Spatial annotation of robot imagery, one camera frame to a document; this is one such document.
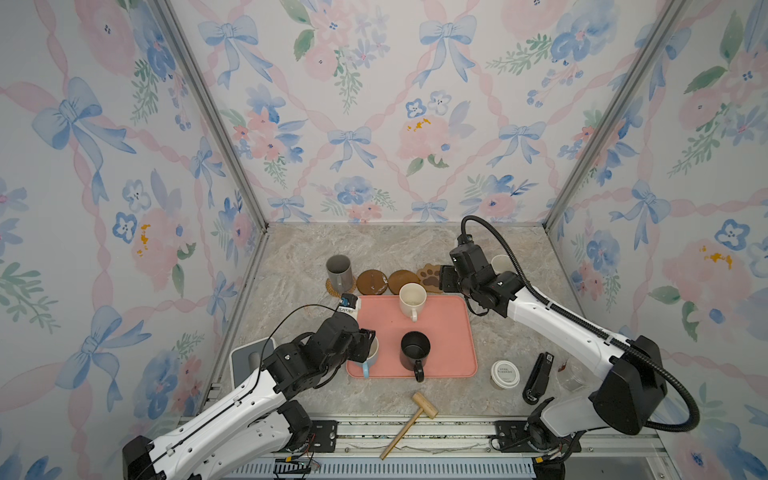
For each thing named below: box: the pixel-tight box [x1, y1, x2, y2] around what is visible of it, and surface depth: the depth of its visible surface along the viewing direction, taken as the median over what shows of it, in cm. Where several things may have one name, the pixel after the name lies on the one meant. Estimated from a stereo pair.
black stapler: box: [522, 352, 554, 405], surface depth 82 cm
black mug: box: [399, 330, 431, 383], surface depth 83 cm
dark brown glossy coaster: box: [356, 269, 388, 296], surface depth 105 cm
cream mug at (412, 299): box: [399, 282, 427, 323], surface depth 92 cm
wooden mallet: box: [379, 392, 439, 460], surface depth 78 cm
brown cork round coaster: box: [387, 269, 421, 295], surface depth 106 cm
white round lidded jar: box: [491, 360, 520, 389], surface depth 79 cm
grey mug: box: [326, 254, 353, 294], surface depth 97 cm
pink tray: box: [346, 295, 479, 378], surface depth 92 cm
